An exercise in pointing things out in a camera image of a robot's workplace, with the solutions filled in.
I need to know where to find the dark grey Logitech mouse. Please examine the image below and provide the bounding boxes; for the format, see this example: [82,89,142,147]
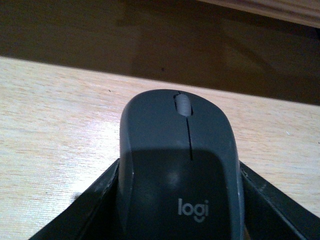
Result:
[116,89,244,240]

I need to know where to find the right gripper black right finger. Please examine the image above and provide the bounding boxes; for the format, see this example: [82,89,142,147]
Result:
[240,162,320,240]

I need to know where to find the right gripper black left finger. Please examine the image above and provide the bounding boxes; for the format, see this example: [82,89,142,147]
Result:
[31,159,120,240]

